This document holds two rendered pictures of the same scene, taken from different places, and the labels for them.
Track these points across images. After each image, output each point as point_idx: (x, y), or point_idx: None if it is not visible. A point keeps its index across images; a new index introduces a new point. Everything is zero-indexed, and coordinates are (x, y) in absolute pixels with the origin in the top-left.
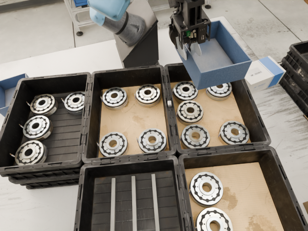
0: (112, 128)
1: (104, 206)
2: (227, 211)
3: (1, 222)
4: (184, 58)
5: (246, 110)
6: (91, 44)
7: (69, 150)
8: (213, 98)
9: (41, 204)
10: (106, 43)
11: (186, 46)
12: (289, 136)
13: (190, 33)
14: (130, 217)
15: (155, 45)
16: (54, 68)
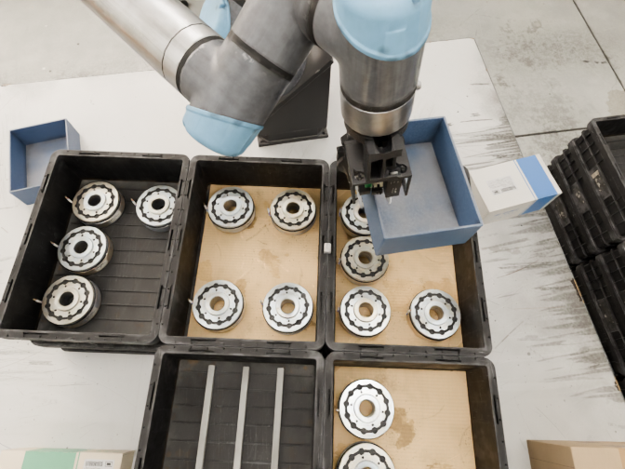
0: (219, 269)
1: (192, 412)
2: (393, 450)
3: (18, 402)
4: (359, 204)
5: (465, 275)
6: None
7: (139, 301)
8: None
9: (86, 379)
10: None
11: None
12: (536, 316)
13: (371, 184)
14: (232, 437)
15: (323, 102)
16: (123, 110)
